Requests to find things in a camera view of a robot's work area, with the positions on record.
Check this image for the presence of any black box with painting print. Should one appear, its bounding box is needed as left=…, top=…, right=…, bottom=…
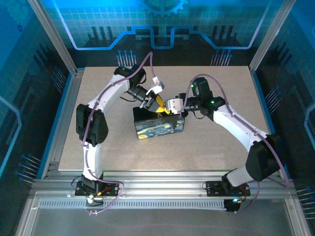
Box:
left=132, top=105, right=186, bottom=140

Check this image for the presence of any blue table edge strip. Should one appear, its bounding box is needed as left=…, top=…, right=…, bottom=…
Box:
left=36, top=72, right=75, bottom=179
left=251, top=71, right=278, bottom=139

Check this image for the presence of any grey metal panel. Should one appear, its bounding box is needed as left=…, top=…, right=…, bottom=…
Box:
left=14, top=191, right=315, bottom=236

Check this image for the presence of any black controller box with LED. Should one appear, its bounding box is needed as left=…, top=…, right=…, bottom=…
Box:
left=224, top=198, right=241, bottom=214

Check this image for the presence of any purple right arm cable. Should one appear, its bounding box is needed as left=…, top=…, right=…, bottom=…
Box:
left=182, top=73, right=291, bottom=215

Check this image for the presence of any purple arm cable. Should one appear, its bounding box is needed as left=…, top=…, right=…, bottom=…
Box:
left=81, top=51, right=162, bottom=216
left=182, top=73, right=291, bottom=215

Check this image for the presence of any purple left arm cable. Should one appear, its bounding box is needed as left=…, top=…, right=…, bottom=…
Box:
left=81, top=51, right=162, bottom=216

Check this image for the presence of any aluminium frame crossbeam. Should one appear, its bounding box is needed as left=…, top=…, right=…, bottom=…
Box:
left=31, top=169, right=297, bottom=197

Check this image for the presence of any aluminium side rail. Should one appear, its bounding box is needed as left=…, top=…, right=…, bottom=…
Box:
left=40, top=68, right=86, bottom=179

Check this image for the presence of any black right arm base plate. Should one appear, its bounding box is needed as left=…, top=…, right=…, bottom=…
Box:
left=205, top=180, right=252, bottom=197

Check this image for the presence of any aluminium frame post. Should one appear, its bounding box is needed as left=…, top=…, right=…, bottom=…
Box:
left=27, top=0, right=78, bottom=75
left=249, top=0, right=297, bottom=72

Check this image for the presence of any slotted grey cable duct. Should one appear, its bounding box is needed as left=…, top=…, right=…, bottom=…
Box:
left=38, top=199, right=228, bottom=210

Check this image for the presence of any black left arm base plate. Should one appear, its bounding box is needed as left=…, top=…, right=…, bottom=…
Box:
left=74, top=180, right=121, bottom=197

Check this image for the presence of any white cable connector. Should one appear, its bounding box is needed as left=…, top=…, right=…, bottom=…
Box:
left=85, top=193, right=104, bottom=207

